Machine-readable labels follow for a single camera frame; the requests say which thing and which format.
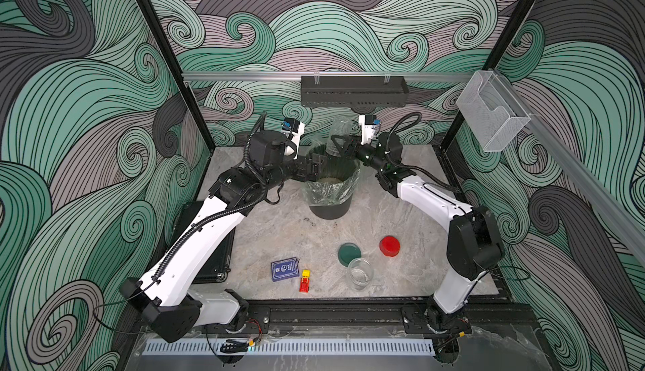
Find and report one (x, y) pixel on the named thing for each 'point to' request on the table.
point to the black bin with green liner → (333, 195)
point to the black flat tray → (218, 268)
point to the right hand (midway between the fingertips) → (333, 138)
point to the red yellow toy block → (304, 284)
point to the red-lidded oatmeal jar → (339, 126)
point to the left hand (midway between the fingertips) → (311, 152)
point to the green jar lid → (348, 252)
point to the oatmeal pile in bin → (329, 180)
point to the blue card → (285, 269)
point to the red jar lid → (390, 246)
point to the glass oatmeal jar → (360, 273)
